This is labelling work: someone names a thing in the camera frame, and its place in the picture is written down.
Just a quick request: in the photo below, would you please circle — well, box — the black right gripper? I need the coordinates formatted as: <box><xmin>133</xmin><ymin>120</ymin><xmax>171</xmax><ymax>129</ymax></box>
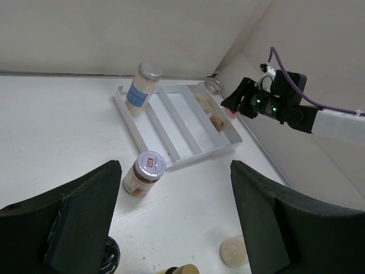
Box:
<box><xmin>220</xmin><ymin>70</ymin><xmax>305</xmax><ymax>125</ymax></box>

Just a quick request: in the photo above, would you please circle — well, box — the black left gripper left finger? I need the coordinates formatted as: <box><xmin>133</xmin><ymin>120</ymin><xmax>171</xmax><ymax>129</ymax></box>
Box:
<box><xmin>1</xmin><ymin>160</ymin><xmax>122</xmax><ymax>273</ymax></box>

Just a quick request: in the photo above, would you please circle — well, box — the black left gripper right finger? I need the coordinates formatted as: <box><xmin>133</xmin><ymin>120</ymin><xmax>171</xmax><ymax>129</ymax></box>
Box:
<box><xmin>230</xmin><ymin>160</ymin><xmax>364</xmax><ymax>273</ymax></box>

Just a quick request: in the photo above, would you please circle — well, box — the pink-cap spice bottle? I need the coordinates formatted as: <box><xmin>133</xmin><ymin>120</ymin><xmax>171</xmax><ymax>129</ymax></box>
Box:
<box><xmin>209</xmin><ymin>108</ymin><xmax>240</xmax><ymax>132</ymax></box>

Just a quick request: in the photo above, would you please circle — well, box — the clear glass jar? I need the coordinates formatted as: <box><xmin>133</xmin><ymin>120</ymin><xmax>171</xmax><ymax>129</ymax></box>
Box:
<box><xmin>192</xmin><ymin>77</ymin><xmax>224</xmax><ymax>113</ymax></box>

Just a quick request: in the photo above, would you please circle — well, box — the black-cap round spice jar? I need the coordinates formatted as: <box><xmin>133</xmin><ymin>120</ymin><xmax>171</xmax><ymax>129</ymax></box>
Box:
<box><xmin>99</xmin><ymin>236</ymin><xmax>120</xmax><ymax>274</ymax></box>

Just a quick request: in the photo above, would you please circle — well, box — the yellow-cap spice bottle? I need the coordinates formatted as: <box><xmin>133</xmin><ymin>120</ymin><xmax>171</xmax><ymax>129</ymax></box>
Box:
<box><xmin>219</xmin><ymin>235</ymin><xmax>248</xmax><ymax>268</ymax></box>

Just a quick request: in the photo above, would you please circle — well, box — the tall silver-lid sesame jar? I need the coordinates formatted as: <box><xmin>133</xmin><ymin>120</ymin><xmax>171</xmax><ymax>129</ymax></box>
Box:
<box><xmin>125</xmin><ymin>61</ymin><xmax>163</xmax><ymax>117</ymax></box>

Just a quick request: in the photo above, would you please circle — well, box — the yellow-label cork bottle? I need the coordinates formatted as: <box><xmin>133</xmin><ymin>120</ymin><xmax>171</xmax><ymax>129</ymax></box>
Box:
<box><xmin>156</xmin><ymin>264</ymin><xmax>200</xmax><ymax>274</ymax></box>

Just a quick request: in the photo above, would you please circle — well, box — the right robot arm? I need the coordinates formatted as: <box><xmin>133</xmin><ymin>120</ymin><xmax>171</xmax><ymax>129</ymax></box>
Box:
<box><xmin>221</xmin><ymin>70</ymin><xmax>364</xmax><ymax>145</ymax></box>

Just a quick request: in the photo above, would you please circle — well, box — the white divided organizer tray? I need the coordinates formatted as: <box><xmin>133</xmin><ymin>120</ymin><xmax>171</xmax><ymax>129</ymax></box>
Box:
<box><xmin>114</xmin><ymin>84</ymin><xmax>242</xmax><ymax>170</ymax></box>

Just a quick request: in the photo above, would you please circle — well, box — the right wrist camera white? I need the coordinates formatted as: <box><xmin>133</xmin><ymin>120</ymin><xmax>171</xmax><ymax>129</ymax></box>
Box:
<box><xmin>254</xmin><ymin>63</ymin><xmax>276</xmax><ymax>92</ymax></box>

